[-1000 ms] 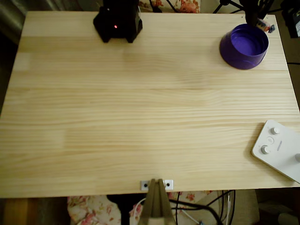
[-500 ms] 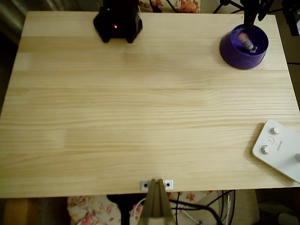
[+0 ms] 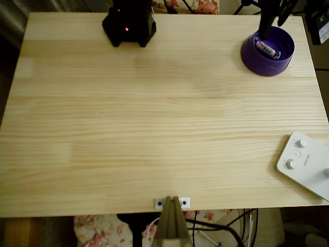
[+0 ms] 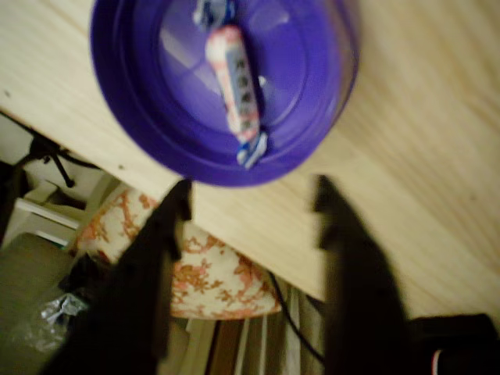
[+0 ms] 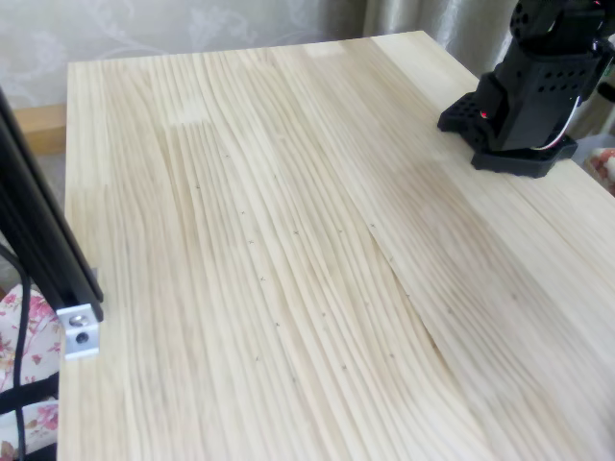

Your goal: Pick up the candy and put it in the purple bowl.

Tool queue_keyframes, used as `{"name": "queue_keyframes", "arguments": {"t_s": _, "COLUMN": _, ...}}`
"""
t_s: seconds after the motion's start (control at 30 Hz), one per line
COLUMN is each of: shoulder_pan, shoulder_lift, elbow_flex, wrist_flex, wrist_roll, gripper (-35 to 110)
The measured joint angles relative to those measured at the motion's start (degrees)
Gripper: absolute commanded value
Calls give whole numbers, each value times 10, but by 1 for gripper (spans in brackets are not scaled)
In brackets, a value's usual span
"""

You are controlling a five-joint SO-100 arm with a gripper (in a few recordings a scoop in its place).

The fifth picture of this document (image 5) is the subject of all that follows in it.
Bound black aluminium extrusion bar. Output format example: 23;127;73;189
0;85;105;324

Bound floral pink fabric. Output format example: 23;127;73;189
583;146;615;196
0;282;66;455

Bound silver corner bracket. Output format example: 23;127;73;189
56;302;103;363

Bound white red servo wires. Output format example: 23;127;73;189
540;93;585;151

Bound thin black cable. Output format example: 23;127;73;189
0;243;34;461

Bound black strap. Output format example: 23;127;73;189
0;374;61;415

